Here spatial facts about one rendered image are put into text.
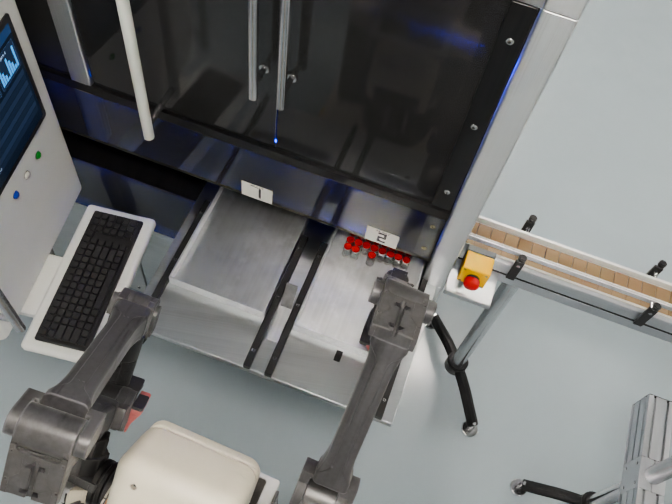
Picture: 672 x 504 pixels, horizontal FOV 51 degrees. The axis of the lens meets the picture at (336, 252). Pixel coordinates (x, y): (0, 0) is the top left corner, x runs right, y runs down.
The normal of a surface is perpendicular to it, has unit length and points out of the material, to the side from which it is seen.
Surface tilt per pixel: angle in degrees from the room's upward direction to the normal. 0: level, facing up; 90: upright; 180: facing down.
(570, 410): 0
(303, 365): 0
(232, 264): 0
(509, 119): 90
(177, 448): 42
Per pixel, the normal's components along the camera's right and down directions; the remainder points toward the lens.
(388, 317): 0.23, -0.68
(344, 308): 0.11, -0.50
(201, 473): 0.32, -0.90
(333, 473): -0.18, 0.33
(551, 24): -0.34, 0.80
